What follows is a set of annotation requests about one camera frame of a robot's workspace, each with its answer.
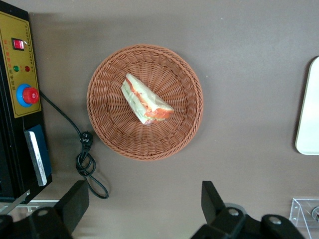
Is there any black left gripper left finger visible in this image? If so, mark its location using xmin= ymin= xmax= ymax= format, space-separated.
xmin=0 ymin=180 xmax=90 ymax=239

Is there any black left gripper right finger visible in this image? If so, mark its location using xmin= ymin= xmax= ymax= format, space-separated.
xmin=190 ymin=180 xmax=306 ymax=239

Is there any plastic-wrapped triangle sandwich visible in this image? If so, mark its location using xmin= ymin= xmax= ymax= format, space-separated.
xmin=121 ymin=73 xmax=175 ymax=126

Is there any round brown wicker basket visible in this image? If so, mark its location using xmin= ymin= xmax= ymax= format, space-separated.
xmin=86 ymin=44 xmax=204 ymax=161

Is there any cream plastic serving tray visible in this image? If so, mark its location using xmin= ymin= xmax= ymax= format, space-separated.
xmin=295 ymin=56 xmax=319 ymax=156

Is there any black sealing machine yellow panel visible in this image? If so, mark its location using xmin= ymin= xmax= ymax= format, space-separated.
xmin=0 ymin=3 xmax=53 ymax=204

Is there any clear acrylic bottle rack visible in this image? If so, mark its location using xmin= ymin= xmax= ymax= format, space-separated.
xmin=289 ymin=197 xmax=319 ymax=239

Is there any white wire shelf rack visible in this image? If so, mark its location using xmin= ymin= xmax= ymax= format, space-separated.
xmin=0 ymin=198 xmax=61 ymax=223

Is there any black power cable with plug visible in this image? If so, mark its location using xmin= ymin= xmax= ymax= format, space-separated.
xmin=39 ymin=90 xmax=110 ymax=200

